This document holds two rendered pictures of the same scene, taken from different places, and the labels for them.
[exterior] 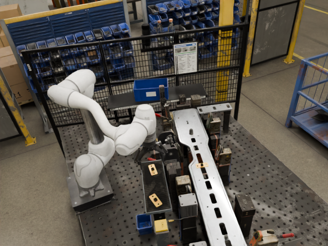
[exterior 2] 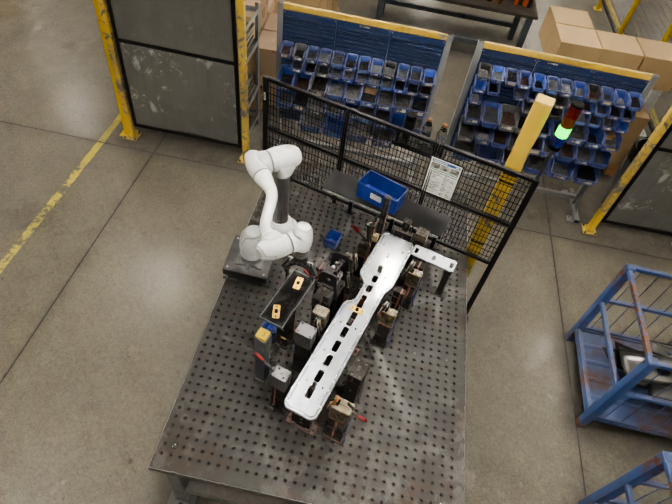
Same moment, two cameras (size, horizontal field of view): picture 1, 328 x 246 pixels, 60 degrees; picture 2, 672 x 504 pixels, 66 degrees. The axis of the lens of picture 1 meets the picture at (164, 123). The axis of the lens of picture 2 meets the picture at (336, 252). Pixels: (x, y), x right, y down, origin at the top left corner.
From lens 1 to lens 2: 1.32 m
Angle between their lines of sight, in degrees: 20
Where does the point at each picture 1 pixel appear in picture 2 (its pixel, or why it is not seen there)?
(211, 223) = (313, 364)
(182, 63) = (435, 182)
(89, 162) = (256, 236)
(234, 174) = (400, 343)
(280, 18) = not seen: outside the picture
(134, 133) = (277, 245)
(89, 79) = (290, 160)
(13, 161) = (216, 173)
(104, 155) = not seen: hidden behind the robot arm
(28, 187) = (212, 213)
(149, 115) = (302, 236)
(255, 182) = (413, 365)
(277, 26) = not seen: outside the picture
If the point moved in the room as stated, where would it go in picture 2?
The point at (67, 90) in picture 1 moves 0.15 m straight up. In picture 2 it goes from (260, 164) to (260, 141)
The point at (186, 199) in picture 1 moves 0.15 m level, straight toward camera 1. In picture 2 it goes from (305, 329) to (287, 348)
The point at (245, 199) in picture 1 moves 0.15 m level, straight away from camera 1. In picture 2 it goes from (361, 367) to (383, 354)
